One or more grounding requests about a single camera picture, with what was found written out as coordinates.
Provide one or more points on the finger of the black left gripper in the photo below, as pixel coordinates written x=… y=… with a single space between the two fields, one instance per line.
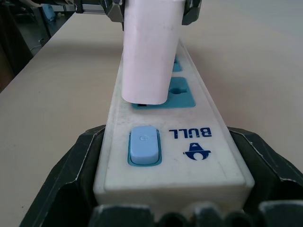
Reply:
x=113 y=10
x=191 y=11

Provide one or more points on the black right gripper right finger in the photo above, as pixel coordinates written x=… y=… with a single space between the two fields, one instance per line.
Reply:
x=272 y=179

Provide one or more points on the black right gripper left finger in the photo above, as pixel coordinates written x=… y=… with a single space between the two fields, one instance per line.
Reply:
x=68 y=175

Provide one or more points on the blue object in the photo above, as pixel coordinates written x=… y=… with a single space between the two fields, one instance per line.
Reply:
x=49 y=13

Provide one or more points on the white charger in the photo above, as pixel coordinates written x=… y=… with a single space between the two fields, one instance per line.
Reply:
x=149 y=59

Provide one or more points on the white power strip blue sockets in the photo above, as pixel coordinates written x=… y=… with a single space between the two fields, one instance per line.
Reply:
x=189 y=165

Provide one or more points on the dark furniture beside table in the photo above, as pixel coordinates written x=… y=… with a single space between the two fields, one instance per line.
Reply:
x=16 y=42

